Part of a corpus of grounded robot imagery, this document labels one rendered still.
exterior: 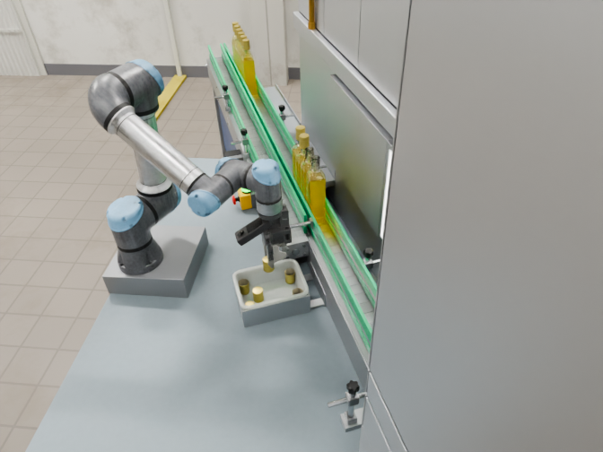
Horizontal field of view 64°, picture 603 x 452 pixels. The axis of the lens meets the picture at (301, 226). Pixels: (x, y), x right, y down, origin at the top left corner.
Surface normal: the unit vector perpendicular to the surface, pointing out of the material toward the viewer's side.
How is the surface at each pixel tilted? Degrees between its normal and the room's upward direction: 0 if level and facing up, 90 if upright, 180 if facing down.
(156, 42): 90
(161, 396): 0
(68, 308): 0
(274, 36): 90
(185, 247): 2
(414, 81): 90
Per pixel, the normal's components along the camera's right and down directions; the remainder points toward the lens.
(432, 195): -0.96, 0.20
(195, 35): -0.10, 0.64
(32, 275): -0.03, -0.77
